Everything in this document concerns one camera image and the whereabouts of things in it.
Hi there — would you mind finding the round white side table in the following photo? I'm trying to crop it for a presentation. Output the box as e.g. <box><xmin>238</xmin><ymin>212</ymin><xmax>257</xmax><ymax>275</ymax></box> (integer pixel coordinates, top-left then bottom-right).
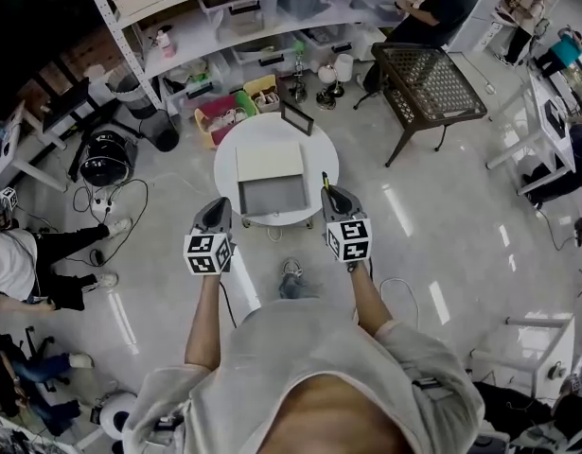
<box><xmin>212</xmin><ymin>112</ymin><xmax>341</xmax><ymax>231</ymax></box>

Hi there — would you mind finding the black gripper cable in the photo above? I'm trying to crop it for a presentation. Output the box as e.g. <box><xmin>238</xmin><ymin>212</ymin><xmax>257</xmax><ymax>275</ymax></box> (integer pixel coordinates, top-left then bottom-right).
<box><xmin>218</xmin><ymin>275</ymin><xmax>240</xmax><ymax>331</ymax></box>

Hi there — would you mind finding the black picture frame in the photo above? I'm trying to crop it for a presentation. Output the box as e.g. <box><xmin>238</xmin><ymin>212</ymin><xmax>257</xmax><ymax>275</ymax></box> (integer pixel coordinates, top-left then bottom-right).
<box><xmin>279</xmin><ymin>100</ymin><xmax>316</xmax><ymax>138</ymax></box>

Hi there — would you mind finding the white globe table lamp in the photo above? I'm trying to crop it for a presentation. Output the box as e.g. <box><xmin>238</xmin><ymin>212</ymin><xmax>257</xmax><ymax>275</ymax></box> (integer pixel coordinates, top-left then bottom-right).
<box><xmin>315</xmin><ymin>54</ymin><xmax>354</xmax><ymax>112</ymax></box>

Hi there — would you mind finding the group of clear storage bins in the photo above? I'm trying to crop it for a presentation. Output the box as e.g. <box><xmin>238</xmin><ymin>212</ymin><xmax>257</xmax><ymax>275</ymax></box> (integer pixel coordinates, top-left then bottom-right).
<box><xmin>160</xmin><ymin>0</ymin><xmax>410</xmax><ymax>117</ymax></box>

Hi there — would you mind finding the black floor cable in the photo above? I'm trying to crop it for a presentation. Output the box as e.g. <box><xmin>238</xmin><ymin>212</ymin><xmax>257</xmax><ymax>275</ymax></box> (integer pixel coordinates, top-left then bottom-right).
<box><xmin>71</xmin><ymin>178</ymin><xmax>150</xmax><ymax>270</ymax></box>

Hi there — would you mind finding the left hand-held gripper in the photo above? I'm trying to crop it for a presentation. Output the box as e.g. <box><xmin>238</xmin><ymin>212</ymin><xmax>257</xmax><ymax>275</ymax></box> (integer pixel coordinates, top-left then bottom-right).
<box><xmin>184</xmin><ymin>196</ymin><xmax>238</xmax><ymax>277</ymax></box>

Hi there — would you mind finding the pink bottle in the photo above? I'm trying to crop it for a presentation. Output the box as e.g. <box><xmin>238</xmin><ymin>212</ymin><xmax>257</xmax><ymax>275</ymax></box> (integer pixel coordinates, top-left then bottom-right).
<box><xmin>157</xmin><ymin>30</ymin><xmax>177</xmax><ymax>61</ymax></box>

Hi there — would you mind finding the white desk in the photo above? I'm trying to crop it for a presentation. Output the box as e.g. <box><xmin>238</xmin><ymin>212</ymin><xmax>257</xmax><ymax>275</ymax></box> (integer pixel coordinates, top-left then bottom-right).
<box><xmin>0</xmin><ymin>100</ymin><xmax>70</xmax><ymax>194</ymax></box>
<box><xmin>485</xmin><ymin>70</ymin><xmax>574</xmax><ymax>197</ymax></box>

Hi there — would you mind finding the green plastic basket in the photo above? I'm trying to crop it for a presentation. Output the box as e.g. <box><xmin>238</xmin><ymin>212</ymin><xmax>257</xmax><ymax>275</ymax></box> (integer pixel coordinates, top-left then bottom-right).
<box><xmin>233</xmin><ymin>89</ymin><xmax>259</xmax><ymax>123</ymax></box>

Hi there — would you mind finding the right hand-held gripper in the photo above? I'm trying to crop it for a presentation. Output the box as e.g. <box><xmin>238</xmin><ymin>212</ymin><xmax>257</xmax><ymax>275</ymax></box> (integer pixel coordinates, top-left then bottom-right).
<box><xmin>321</xmin><ymin>184</ymin><xmax>373</xmax><ymax>265</ymax></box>

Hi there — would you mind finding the white floor cable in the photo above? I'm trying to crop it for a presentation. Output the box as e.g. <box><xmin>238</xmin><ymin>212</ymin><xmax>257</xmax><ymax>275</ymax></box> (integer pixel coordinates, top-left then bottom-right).
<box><xmin>379</xmin><ymin>276</ymin><xmax>423</xmax><ymax>331</ymax></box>

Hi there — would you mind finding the person's grey sneaker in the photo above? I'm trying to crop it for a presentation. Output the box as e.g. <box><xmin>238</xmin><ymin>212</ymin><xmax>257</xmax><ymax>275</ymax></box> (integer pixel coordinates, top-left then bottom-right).
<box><xmin>280</xmin><ymin>257</ymin><xmax>305</xmax><ymax>279</ymax></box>

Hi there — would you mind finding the yellow plastic basket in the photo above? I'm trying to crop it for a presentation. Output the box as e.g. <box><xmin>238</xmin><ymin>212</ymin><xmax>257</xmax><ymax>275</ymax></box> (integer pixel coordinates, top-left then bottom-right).
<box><xmin>242</xmin><ymin>74</ymin><xmax>282</xmax><ymax>115</ymax></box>

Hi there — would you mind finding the red plastic basket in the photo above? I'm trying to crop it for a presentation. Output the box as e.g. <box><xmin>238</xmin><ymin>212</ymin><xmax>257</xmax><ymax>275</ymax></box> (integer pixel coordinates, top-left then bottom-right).
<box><xmin>193</xmin><ymin>94</ymin><xmax>250</xmax><ymax>151</ymax></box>

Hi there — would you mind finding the person's left forearm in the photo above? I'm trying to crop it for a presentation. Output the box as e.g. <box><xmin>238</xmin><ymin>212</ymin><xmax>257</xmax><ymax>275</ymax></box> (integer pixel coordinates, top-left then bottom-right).
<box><xmin>183</xmin><ymin>271</ymin><xmax>224</xmax><ymax>374</ymax></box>

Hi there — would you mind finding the green topped clamp stand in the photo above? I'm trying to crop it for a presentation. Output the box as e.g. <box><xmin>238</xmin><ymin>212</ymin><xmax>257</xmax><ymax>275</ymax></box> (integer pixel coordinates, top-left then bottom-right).
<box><xmin>291</xmin><ymin>39</ymin><xmax>311</xmax><ymax>104</ymax></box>

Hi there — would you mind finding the person's right forearm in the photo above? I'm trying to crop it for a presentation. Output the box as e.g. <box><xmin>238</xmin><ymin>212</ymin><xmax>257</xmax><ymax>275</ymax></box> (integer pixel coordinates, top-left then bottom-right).
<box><xmin>348</xmin><ymin>259</ymin><xmax>397</xmax><ymax>341</ymax></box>

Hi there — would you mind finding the dark brown lattice table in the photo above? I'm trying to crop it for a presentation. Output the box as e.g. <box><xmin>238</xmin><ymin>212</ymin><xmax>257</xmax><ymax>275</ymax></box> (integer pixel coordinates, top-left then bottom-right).
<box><xmin>354</xmin><ymin>41</ymin><xmax>489</xmax><ymax>169</ymax></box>

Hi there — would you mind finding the black flat device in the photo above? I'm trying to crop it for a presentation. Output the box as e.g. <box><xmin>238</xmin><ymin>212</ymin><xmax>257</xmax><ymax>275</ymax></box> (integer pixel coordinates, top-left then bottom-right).
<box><xmin>542</xmin><ymin>98</ymin><xmax>570</xmax><ymax>140</ymax></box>

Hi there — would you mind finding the white box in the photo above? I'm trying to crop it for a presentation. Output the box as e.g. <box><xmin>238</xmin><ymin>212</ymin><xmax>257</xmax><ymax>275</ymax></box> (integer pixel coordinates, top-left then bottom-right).
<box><xmin>235</xmin><ymin>141</ymin><xmax>310</xmax><ymax>218</ymax></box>

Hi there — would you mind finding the person's white t-shirt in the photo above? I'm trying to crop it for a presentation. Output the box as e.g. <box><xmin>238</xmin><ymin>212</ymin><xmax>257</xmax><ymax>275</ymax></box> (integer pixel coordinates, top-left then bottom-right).
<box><xmin>121</xmin><ymin>297</ymin><xmax>485</xmax><ymax>454</ymax></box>

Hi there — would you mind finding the white round appliance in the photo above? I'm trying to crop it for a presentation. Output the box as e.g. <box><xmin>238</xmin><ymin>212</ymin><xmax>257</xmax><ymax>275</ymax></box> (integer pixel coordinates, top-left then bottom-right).
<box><xmin>97</xmin><ymin>391</ymin><xmax>141</xmax><ymax>442</ymax></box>

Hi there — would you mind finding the black floor fan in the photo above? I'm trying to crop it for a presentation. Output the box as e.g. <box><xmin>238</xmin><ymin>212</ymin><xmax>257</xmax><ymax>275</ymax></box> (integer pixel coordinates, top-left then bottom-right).
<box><xmin>79</xmin><ymin>129</ymin><xmax>139</xmax><ymax>189</ymax></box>

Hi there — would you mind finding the white metal shelf unit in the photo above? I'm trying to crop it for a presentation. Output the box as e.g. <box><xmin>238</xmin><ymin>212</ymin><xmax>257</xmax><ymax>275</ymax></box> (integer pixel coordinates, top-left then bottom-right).
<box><xmin>79</xmin><ymin>0</ymin><xmax>449</xmax><ymax>128</ymax></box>

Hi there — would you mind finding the grey mesh wastebasket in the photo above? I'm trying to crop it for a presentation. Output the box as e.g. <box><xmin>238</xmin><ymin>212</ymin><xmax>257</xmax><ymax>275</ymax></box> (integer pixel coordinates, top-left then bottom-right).
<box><xmin>105</xmin><ymin>70</ymin><xmax>158</xmax><ymax>121</ymax></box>

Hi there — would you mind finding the black mesh wastebasket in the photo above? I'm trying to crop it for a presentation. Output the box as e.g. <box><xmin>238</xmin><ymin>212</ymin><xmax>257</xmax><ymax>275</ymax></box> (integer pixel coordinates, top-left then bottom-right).
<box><xmin>143</xmin><ymin>108</ymin><xmax>181</xmax><ymax>153</ymax></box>

